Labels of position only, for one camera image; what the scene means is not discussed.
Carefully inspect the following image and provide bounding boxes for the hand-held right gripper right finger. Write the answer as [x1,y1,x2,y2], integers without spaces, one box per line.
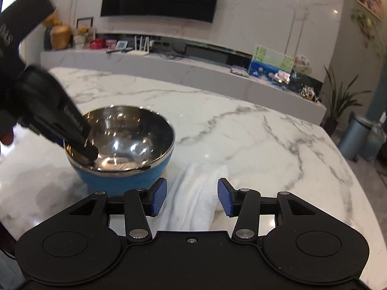
[217,177,326,243]

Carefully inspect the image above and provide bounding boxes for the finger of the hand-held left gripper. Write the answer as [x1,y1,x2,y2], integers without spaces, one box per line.
[64,139,100,169]

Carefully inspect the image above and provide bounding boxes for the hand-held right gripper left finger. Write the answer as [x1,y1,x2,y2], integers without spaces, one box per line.
[61,177,168,243]

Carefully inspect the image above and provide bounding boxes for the white paper towel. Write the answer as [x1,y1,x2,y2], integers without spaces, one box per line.
[156,162,231,234]

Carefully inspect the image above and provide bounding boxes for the steel bowl with blue outside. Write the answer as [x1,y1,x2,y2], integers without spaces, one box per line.
[64,105,176,197]

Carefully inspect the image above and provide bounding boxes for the person's left hand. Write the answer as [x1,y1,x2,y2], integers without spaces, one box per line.
[0,125,15,147]

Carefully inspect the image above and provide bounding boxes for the dark vase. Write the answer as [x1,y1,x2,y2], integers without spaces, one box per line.
[44,27,54,51]

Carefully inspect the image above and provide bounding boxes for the golden round vase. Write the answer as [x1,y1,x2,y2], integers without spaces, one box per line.
[50,25,74,51]

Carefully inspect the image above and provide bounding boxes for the small flower arrangement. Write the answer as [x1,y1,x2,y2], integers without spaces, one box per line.
[74,26,92,49]

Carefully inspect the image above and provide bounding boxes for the dried yellow flowers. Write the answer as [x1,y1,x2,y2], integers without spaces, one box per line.
[42,14,63,28]

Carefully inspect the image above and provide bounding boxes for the white router with antennas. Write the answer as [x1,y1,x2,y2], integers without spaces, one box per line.
[126,36,151,57]

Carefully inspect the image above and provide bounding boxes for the white marble television console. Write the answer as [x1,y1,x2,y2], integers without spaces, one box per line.
[40,48,328,125]

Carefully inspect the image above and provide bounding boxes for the lotus pond painting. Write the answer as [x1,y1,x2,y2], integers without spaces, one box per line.
[247,45,296,87]

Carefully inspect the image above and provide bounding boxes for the grey pedal trash can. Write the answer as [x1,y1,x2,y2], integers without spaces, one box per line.
[336,113,376,161]

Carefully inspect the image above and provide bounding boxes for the potted long-leaf plant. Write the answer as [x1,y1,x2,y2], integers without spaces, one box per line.
[320,65,373,137]

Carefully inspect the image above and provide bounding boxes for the white floral ornament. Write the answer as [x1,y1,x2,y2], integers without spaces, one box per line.
[293,55,313,75]

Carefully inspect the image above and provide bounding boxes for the grey-green bin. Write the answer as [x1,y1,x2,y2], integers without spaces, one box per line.
[362,120,387,162]

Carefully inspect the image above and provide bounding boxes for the leafy green vine plant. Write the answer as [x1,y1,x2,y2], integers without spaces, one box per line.
[350,7,387,58]

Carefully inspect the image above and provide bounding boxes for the black picture frame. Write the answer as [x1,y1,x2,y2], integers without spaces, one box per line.
[76,17,93,37]

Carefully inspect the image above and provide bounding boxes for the framed wall picture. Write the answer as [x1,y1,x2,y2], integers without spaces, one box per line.
[356,0,383,22]

